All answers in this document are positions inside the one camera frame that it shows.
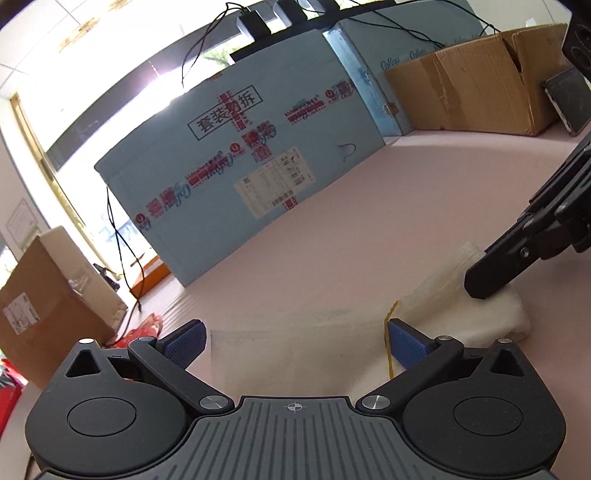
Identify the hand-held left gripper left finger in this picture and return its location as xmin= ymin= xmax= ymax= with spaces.
xmin=58 ymin=318 xmax=236 ymax=415

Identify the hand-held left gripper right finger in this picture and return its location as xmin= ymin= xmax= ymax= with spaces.
xmin=355 ymin=318 xmax=536 ymax=414

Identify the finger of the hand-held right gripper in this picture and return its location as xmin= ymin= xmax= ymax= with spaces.
xmin=519 ymin=136 xmax=591 ymax=227
xmin=464 ymin=194 xmax=591 ymax=301

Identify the white cloth shopping bag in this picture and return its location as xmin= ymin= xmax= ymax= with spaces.
xmin=210 ymin=240 xmax=534 ymax=395

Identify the stack of red paper decorations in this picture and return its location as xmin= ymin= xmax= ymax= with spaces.
xmin=108 ymin=311 xmax=163 ymax=349

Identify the dark grey flat panel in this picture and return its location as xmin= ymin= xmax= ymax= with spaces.
xmin=544 ymin=68 xmax=591 ymax=138

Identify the flat orange box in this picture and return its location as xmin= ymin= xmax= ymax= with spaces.
xmin=129 ymin=263 xmax=171 ymax=298

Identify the small black device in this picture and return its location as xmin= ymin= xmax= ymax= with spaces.
xmin=92 ymin=263 xmax=121 ymax=292

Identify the open brown cardboard box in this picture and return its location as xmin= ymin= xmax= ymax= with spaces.
xmin=384 ymin=23 xmax=571 ymax=137

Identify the large blue cardboard box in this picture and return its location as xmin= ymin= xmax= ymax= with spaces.
xmin=93 ymin=28 xmax=386 ymax=288

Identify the taped brown cardboard box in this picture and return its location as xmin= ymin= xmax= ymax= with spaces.
xmin=0 ymin=225 xmax=129 ymax=391

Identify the red paper sheet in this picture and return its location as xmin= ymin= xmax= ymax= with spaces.
xmin=0 ymin=357 xmax=24 ymax=435

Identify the narrow blue cardboard box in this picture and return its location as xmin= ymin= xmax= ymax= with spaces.
xmin=323 ymin=0 xmax=497 ymax=137

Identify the white wall notice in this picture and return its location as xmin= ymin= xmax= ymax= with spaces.
xmin=6 ymin=198 xmax=38 ymax=248

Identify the gold window frame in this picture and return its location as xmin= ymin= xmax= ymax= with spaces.
xmin=11 ymin=90 xmax=93 ymax=236

